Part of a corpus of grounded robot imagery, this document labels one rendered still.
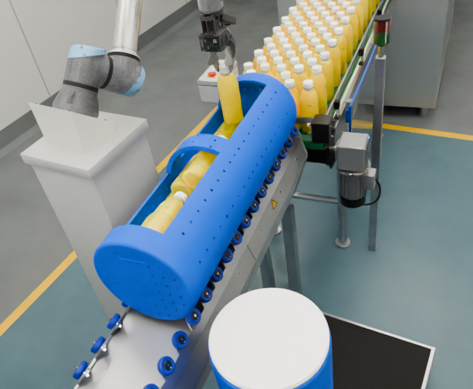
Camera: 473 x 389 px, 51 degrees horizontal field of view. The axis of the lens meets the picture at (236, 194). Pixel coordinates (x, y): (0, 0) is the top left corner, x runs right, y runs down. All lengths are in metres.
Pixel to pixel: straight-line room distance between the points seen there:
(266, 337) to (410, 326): 1.39
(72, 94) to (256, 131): 0.62
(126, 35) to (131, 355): 1.08
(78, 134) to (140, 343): 0.71
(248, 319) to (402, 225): 1.84
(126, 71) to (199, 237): 0.77
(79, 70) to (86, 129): 0.19
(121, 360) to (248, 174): 0.61
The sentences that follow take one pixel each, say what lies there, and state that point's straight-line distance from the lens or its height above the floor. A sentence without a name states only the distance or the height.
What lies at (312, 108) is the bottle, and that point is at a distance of 1.97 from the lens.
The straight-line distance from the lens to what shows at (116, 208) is 1.78.
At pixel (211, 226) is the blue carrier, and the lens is 1.27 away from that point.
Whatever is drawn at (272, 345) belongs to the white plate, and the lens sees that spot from 1.16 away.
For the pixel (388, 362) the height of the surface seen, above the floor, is 0.15.
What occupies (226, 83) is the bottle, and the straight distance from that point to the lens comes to 1.68.
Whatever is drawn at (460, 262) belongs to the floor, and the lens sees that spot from 2.78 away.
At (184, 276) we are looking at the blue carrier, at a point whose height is 1.15.
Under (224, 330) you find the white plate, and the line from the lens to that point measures 1.20.
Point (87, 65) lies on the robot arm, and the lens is 1.74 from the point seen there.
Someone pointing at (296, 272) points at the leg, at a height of 0.25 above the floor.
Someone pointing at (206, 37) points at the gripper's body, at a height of 1.44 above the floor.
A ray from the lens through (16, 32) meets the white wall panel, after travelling 4.55.
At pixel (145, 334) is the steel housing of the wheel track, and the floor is 0.93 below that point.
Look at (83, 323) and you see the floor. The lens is 2.76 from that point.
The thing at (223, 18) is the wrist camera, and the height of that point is 1.47.
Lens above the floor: 2.00
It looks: 39 degrees down
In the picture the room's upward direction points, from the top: 11 degrees counter-clockwise
